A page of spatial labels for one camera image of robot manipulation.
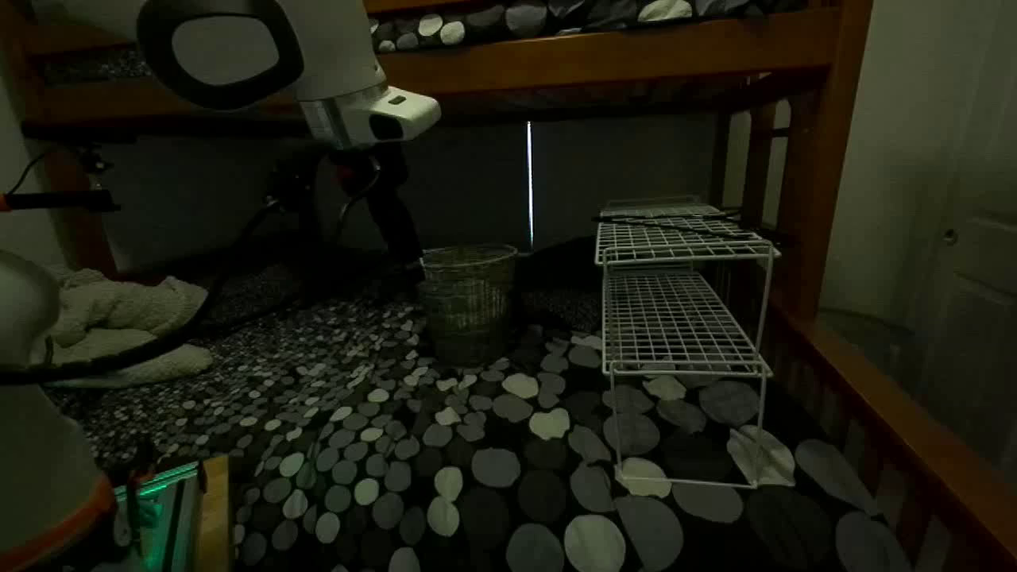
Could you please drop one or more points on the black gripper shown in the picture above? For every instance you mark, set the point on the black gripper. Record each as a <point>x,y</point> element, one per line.
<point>375,175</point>

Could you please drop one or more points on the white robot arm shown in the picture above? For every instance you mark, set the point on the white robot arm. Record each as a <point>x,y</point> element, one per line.
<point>214,55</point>

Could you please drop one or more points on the woven wicker basket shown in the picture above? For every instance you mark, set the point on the woven wicker basket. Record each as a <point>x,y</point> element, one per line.
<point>465,298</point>

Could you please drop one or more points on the spotted black grey bedspread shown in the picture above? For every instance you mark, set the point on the spotted black grey bedspread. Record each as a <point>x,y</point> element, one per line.
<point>349,448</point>

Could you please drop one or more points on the cream folded blanket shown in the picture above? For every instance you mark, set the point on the cream folded blanket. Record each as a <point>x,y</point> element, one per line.
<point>101,317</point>

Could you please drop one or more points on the green framed box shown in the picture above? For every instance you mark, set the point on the green framed box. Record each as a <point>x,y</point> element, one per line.
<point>175,518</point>

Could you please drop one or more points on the white closet door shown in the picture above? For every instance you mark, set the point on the white closet door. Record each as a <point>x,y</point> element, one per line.
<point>925,219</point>

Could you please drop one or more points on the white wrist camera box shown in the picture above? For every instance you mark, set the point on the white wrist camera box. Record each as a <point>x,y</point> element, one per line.
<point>382,112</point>

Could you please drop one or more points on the white wire shelf rack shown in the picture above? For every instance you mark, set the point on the white wire shelf rack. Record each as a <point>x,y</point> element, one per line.
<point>661,319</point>

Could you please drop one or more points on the wooden bunk bed frame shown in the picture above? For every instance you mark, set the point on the wooden bunk bed frame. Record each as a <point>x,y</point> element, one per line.
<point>823,42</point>

